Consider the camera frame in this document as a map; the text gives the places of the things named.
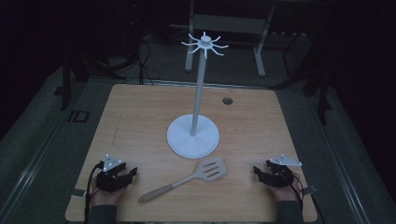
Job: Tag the beige slotted spatula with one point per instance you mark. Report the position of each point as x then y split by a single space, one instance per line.
210 170

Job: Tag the person's left hand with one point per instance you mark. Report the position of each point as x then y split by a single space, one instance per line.
107 196

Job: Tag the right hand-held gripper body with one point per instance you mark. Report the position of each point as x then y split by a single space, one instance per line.
278 178

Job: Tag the white desk frame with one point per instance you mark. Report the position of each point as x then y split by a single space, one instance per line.
230 23

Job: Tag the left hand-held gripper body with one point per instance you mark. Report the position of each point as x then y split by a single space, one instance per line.
109 182

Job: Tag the white hook rack stand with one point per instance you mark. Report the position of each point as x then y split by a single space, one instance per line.
193 141

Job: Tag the black metal stand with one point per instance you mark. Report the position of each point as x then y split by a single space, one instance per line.
66 81
323 93

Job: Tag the grey tape tab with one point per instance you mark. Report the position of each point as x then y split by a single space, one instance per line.
77 193
310 190

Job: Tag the person's right hand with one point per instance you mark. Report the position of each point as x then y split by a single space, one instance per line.
285 193

